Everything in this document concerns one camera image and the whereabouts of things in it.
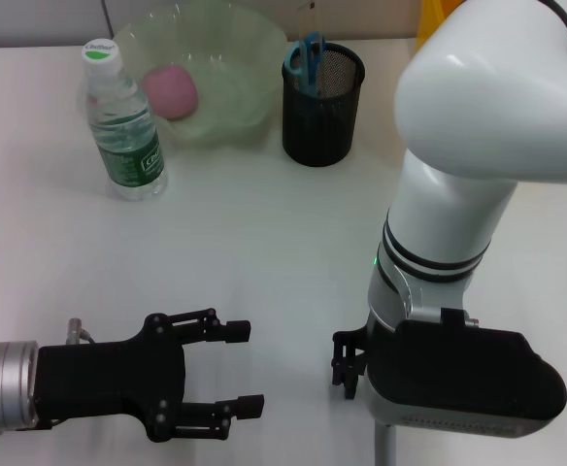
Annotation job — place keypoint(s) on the pink peach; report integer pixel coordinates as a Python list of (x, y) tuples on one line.
[(169, 94)]

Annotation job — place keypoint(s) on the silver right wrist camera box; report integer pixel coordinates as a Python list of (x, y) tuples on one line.
[(458, 378)]

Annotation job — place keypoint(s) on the translucent green fruit bowl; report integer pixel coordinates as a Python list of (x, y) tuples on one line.
[(235, 73)]

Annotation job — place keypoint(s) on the black mesh pen holder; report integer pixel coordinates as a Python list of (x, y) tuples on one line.
[(317, 131)]

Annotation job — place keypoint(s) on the blue capped scissors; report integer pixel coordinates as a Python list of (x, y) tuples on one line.
[(305, 58)]

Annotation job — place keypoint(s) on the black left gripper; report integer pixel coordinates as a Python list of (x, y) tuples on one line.
[(109, 378)]

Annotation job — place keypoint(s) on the yellow plastic bin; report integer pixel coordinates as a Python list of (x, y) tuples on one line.
[(431, 19)]

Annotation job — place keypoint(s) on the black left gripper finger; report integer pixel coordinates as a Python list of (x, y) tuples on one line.
[(349, 359)]

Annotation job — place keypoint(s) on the grey clear pen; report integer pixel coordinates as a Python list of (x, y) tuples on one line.
[(385, 446)]

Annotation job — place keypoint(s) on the clear green-label water bottle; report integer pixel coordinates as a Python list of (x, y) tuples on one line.
[(123, 145)]

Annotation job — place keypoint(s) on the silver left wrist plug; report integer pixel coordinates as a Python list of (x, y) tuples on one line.
[(76, 327)]

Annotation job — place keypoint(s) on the transparent plastic ruler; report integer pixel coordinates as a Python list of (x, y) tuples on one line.
[(309, 19)]

